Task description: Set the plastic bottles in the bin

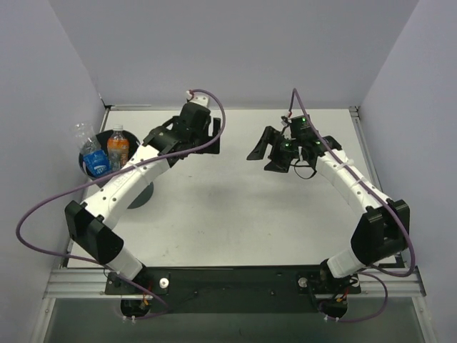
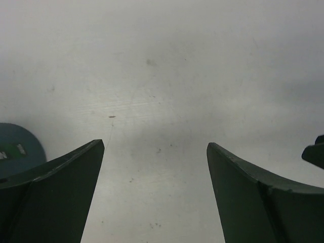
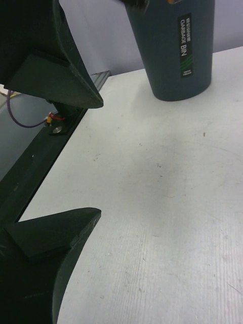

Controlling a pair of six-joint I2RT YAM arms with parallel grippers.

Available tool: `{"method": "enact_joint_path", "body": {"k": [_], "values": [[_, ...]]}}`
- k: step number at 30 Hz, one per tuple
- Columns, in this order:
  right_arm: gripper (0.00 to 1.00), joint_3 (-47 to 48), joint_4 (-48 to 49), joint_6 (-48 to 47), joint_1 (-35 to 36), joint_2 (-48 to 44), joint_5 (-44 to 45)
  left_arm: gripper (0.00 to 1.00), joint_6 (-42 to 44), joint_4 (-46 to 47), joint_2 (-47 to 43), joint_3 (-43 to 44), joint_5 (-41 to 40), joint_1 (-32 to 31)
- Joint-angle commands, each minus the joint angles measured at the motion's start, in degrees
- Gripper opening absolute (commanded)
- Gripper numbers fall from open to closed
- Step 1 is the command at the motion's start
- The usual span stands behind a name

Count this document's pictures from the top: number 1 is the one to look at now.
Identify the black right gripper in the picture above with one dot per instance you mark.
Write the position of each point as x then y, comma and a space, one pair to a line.
279, 151

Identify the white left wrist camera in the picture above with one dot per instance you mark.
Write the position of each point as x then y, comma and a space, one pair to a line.
197, 98

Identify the blue label water bottle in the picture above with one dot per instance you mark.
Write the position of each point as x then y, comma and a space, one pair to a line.
94, 159

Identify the aluminium frame rail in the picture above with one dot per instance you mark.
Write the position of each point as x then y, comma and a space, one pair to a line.
75, 284

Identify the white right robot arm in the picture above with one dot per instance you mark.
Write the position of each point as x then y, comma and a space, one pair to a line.
382, 223

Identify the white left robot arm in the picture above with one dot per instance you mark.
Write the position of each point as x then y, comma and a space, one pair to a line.
91, 223

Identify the dark round garbage bin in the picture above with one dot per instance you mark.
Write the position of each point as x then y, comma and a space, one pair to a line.
134, 144

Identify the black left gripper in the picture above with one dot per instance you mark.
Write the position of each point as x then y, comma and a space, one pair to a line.
208, 133

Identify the orange soda bottle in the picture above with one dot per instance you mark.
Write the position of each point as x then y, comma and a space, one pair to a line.
118, 149

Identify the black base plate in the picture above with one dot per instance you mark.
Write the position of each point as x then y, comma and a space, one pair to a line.
290, 289

